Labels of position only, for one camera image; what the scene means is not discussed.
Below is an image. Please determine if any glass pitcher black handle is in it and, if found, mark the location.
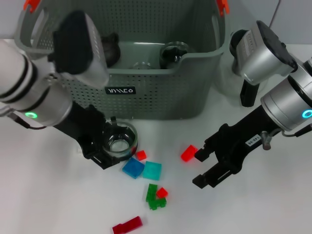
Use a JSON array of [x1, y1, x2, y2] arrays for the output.
[[214, 29, 263, 108]]

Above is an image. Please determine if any grey perforated storage bin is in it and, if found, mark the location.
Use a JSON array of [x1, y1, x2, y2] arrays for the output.
[[13, 0, 231, 121]]

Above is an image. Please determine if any dark red long brick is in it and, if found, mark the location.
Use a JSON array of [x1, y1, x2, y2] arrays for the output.
[[112, 215, 143, 234]]

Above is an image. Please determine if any large red toy brick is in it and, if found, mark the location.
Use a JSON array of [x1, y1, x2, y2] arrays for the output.
[[180, 144, 198, 162]]

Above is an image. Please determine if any dark clay teapot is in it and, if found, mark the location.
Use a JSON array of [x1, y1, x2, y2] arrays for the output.
[[101, 33, 122, 68]]

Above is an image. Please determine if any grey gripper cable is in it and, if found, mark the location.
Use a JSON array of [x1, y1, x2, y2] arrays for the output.
[[269, 123, 312, 137], [6, 112, 48, 130]]

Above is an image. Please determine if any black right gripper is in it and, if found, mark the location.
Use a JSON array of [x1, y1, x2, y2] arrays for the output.
[[192, 104, 279, 190]]

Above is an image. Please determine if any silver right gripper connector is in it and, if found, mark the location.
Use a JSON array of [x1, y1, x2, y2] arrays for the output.
[[260, 131, 273, 150]]

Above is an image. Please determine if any glass teacup black base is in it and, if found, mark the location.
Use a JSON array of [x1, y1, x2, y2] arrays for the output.
[[101, 116, 139, 162], [159, 40, 190, 70], [131, 61, 153, 70]]

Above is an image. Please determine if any blue square toy brick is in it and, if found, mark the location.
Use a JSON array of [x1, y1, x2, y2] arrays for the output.
[[121, 157, 145, 180]]

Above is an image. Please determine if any cyan square toy brick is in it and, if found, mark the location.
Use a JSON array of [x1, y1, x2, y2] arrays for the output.
[[142, 160, 163, 181]]

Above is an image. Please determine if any grey right gripper cable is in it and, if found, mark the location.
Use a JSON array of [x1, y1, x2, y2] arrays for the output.
[[269, 123, 312, 137]]

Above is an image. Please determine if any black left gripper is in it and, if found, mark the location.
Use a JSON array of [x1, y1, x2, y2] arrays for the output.
[[52, 101, 122, 171]]

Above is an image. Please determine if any grey left gripper cable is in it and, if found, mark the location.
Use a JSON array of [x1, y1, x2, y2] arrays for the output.
[[6, 112, 48, 130]]

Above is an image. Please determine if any green stepped toy brick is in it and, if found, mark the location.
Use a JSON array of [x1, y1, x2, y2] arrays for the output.
[[148, 196, 168, 211]]

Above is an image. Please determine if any green long toy brick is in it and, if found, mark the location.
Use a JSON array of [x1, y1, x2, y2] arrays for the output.
[[145, 183, 159, 203]]

